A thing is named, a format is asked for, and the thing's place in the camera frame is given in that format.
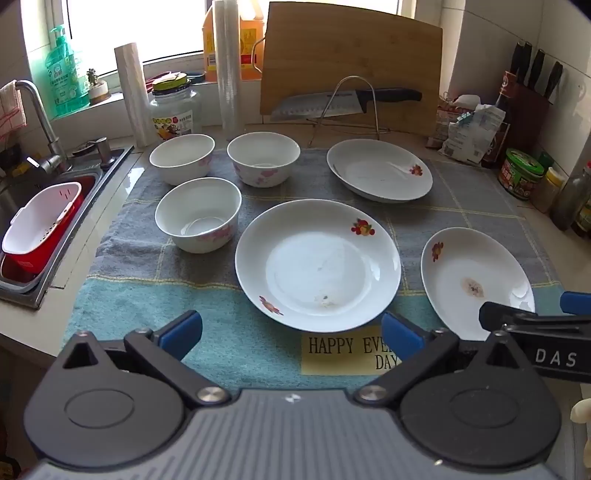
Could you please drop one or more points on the dark soy sauce bottle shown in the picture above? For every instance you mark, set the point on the dark soy sauce bottle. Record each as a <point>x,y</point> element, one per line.
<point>501,120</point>

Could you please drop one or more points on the steel sink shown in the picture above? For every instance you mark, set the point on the steel sink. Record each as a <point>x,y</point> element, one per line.
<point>14,194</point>

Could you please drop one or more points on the red checkered cloth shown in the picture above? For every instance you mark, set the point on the red checkered cloth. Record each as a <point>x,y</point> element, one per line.
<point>11,108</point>

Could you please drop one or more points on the yellow-lid jar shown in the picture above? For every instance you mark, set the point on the yellow-lid jar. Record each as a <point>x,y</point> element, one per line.
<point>551,189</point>

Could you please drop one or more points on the small potted plant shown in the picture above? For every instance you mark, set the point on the small potted plant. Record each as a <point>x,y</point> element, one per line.
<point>98,92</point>

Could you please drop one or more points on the tall plastic wrap roll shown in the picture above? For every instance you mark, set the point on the tall plastic wrap roll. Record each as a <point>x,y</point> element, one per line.
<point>227,69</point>

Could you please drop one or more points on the red-print clipped bag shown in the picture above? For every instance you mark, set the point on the red-print clipped bag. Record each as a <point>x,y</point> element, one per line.
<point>445,120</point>

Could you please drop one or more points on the orange carton box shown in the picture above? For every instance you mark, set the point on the orange carton box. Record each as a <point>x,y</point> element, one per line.
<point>251,46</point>

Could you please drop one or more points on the steel faucet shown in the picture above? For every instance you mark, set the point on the steel faucet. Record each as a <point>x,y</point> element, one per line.
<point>44,120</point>

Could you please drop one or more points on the white plate in sink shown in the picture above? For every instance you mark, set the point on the white plate in sink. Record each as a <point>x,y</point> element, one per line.
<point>37,217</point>

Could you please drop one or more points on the grey teal checkered towel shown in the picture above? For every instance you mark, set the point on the grey teal checkered towel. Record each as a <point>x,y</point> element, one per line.
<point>138,258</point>

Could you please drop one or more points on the bamboo cutting board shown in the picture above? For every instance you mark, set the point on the bamboo cutting board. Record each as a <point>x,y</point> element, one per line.
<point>346,46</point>

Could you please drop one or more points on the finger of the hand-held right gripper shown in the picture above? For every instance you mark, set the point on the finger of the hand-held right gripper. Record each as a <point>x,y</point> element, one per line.
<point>501,316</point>
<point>577,302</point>

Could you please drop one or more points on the metal sink fitting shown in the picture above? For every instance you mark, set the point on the metal sink fitting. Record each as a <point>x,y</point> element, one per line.
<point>104,152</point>

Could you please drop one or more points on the white plate fruit print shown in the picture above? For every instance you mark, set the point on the white plate fruit print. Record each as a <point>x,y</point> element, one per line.
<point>369,170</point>
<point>461,277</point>
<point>314,258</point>

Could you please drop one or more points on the white bowl pink floral print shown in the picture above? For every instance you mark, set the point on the white bowl pink floral print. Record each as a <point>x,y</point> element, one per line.
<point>182,152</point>
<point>198,203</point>
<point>263,152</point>

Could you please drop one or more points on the window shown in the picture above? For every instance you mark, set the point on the window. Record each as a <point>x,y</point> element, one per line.
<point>138,27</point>

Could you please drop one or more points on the glass jar yellow-green lid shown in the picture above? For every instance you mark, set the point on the glass jar yellow-green lid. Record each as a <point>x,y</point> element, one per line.
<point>175,115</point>

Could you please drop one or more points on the green-capped small bottle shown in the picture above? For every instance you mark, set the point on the green-capped small bottle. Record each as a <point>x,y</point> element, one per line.
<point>545,160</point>

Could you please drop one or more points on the green-lid sauce jar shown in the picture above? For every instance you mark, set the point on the green-lid sauce jar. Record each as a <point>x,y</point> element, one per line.
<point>519,177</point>

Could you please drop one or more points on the white crumpled bag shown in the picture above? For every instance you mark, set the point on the white crumpled bag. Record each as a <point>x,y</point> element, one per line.
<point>471,134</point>

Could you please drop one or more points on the dark glass bottle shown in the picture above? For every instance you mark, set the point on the dark glass bottle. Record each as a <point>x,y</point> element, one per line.
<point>570,198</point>

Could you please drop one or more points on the brown knife block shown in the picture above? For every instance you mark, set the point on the brown knife block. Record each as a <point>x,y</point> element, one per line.
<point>531,115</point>

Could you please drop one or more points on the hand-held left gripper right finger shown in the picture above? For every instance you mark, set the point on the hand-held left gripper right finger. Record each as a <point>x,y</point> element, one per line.
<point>399,334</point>

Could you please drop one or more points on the short plastic wrap roll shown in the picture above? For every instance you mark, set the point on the short plastic wrap roll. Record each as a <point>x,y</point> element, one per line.
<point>134,92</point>

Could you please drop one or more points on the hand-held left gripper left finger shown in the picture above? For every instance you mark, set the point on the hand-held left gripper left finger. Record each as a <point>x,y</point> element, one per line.
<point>182,332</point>

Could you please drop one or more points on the green dish soap bottle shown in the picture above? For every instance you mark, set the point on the green dish soap bottle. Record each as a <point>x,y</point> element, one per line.
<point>64,78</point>

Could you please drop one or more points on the red plastic basin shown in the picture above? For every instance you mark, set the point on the red plastic basin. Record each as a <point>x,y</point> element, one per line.
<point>32,265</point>

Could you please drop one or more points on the person's right hand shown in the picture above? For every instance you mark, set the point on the person's right hand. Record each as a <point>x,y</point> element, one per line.
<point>582,410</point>

